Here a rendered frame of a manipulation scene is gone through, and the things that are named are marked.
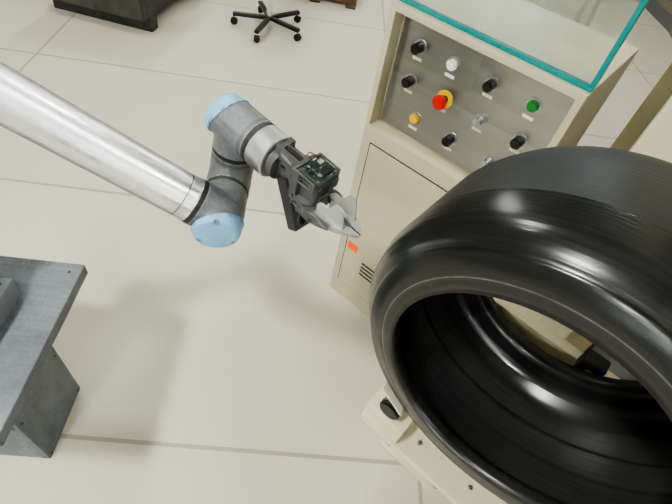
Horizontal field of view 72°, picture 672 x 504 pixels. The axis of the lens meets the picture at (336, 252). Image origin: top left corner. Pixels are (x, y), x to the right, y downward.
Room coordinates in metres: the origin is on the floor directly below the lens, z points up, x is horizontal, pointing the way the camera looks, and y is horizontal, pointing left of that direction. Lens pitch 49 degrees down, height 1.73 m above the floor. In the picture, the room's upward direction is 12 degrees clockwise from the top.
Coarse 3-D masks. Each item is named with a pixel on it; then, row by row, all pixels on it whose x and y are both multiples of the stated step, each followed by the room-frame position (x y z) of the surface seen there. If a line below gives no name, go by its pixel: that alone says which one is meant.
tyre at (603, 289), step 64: (448, 192) 0.54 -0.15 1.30; (512, 192) 0.44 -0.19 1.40; (576, 192) 0.43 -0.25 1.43; (640, 192) 0.43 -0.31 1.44; (384, 256) 0.45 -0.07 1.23; (448, 256) 0.38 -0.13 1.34; (512, 256) 0.35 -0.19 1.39; (576, 256) 0.34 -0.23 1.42; (640, 256) 0.33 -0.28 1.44; (384, 320) 0.40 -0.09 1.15; (448, 320) 0.55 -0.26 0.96; (576, 320) 0.29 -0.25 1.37; (640, 320) 0.28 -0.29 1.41; (448, 384) 0.43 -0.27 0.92; (512, 384) 0.47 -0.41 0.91; (576, 384) 0.46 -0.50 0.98; (640, 384) 0.44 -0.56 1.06; (448, 448) 0.29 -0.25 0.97; (512, 448) 0.34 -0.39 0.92; (576, 448) 0.35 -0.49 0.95; (640, 448) 0.34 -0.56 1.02
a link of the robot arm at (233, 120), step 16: (224, 96) 0.75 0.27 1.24; (240, 96) 0.78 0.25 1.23; (208, 112) 0.73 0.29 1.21; (224, 112) 0.72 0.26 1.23; (240, 112) 0.72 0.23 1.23; (256, 112) 0.74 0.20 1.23; (208, 128) 0.72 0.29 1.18; (224, 128) 0.70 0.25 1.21; (240, 128) 0.69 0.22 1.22; (256, 128) 0.69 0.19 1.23; (224, 144) 0.70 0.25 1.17; (240, 144) 0.67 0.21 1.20; (240, 160) 0.70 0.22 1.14
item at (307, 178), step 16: (288, 144) 0.67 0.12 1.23; (272, 160) 0.65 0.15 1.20; (288, 160) 0.64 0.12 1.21; (304, 160) 0.64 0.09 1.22; (320, 160) 0.65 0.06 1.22; (272, 176) 0.65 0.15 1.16; (288, 176) 0.64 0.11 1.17; (304, 176) 0.60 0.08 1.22; (320, 176) 0.61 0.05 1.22; (336, 176) 0.64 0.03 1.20; (304, 192) 0.61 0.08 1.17; (320, 192) 0.60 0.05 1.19
